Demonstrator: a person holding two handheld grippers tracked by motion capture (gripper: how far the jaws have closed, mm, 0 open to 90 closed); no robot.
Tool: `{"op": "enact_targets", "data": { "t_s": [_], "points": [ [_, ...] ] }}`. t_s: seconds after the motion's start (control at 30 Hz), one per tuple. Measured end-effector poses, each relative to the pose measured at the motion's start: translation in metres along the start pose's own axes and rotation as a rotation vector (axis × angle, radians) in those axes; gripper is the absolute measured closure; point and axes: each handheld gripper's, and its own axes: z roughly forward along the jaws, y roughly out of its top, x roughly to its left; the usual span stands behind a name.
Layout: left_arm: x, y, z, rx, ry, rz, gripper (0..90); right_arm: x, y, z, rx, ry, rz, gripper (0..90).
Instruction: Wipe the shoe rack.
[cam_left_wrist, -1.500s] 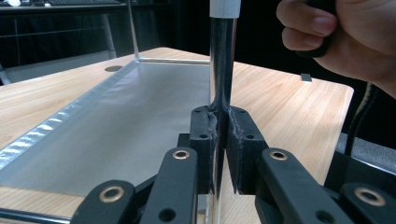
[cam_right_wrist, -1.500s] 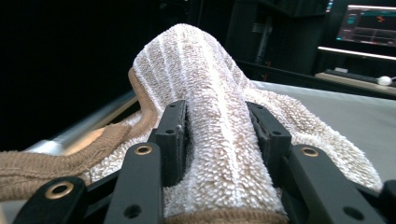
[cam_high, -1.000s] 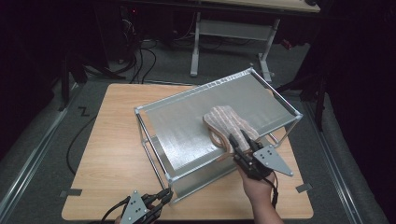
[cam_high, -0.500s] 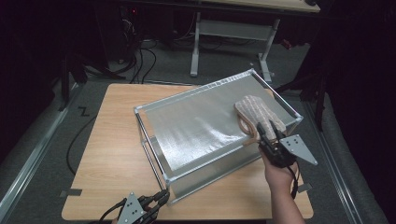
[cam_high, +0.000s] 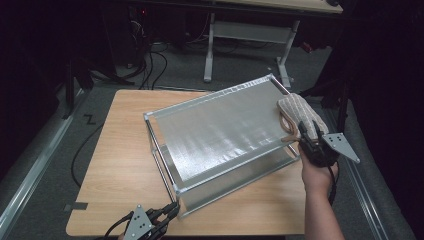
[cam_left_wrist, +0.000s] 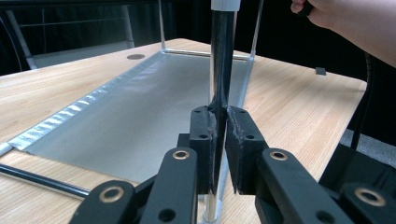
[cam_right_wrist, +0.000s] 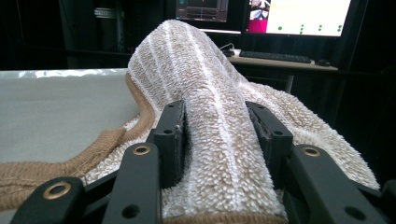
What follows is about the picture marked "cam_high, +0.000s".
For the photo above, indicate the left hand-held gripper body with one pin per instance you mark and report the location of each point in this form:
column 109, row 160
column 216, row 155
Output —
column 140, row 223

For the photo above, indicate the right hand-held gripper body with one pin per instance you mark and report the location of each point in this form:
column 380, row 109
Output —
column 320, row 155

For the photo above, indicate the beige striped towel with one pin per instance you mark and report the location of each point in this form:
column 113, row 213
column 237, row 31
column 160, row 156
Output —
column 296, row 110

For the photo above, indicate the person's left hand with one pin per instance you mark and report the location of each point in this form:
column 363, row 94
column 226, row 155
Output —
column 121, row 237

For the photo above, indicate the person's right hand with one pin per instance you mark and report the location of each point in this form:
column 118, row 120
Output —
column 318, row 180

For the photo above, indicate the black stand leg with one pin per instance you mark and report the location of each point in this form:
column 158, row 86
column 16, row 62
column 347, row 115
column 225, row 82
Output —
column 343, row 110
column 70, row 93

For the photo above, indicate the grey tape strip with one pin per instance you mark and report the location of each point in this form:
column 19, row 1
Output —
column 76, row 206

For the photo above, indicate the small red object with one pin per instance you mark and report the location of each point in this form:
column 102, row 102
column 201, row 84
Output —
column 307, row 47

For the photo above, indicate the white-legged desk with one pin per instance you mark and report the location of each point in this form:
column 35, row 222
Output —
column 250, row 31

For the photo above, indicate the small black object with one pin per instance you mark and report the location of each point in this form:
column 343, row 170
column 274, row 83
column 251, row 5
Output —
column 332, row 3

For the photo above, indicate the black computer tower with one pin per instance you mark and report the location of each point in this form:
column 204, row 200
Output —
column 138, row 20

